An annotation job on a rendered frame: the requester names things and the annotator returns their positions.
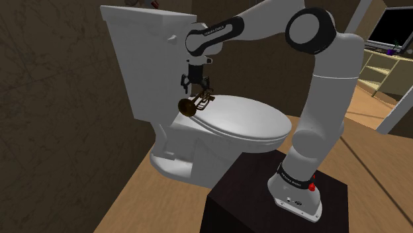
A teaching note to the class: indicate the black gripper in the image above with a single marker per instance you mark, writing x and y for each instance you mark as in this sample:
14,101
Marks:
195,71

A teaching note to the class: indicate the small purple potted plant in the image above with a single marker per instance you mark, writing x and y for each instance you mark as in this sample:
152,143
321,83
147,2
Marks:
392,50

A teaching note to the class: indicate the brass toy trumpet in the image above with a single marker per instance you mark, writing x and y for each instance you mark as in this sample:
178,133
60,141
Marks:
188,105

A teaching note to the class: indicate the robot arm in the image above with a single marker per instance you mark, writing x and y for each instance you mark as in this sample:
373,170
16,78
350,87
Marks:
326,106

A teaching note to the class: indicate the dark robot stand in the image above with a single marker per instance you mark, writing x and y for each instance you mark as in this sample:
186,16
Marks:
245,200

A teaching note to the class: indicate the pale wooden shelf desk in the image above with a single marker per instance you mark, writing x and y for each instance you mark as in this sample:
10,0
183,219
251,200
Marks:
380,72

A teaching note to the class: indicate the white toilet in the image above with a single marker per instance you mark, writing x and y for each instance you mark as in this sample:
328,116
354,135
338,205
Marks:
238,119

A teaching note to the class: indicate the black computer monitor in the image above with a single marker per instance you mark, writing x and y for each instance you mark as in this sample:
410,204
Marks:
392,29

